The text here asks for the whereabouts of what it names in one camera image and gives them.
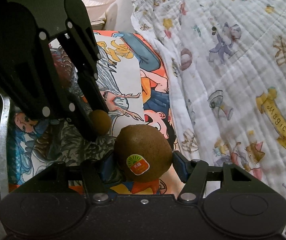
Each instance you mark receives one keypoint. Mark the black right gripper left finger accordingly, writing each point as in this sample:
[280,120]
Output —
[94,174]

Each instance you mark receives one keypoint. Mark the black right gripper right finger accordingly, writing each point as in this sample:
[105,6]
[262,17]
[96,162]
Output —
[193,174]

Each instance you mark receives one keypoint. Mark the large kiwi with sticker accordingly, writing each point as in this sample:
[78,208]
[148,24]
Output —
[142,153]

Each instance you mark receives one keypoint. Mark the small brown kiwi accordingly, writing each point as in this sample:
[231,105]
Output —
[101,121]

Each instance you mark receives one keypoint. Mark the Luffy anime drawing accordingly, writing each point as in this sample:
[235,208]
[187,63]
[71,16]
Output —
[143,184]

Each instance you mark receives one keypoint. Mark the red warrior anime drawing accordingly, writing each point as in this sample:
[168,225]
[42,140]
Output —
[35,144]

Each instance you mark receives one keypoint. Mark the white cartoon print blanket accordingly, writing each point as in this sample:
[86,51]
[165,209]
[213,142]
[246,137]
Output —
[226,65]

